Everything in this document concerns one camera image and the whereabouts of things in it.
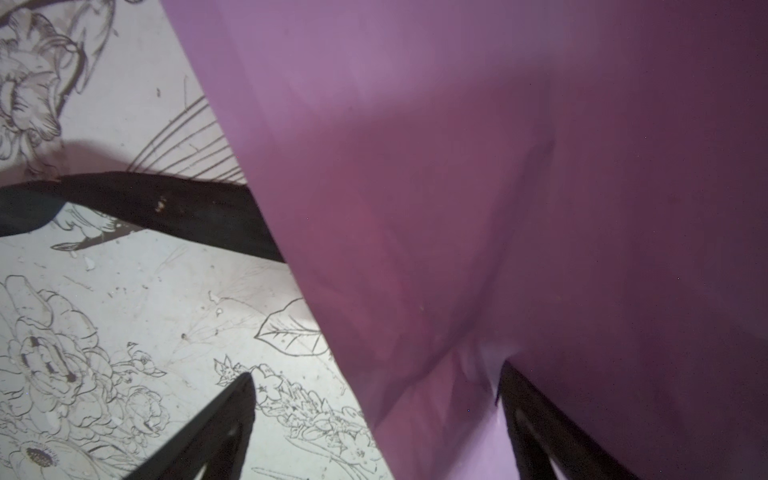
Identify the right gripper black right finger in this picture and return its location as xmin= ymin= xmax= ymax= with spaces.
xmin=497 ymin=362 xmax=636 ymax=480

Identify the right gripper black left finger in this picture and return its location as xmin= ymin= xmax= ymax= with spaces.
xmin=126 ymin=372 xmax=256 ymax=480

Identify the black ribbon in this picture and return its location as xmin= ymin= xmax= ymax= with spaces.
xmin=1 ymin=172 xmax=284 ymax=262

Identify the pink purple wrapping paper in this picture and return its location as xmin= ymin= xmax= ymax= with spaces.
xmin=164 ymin=1 xmax=767 ymax=479

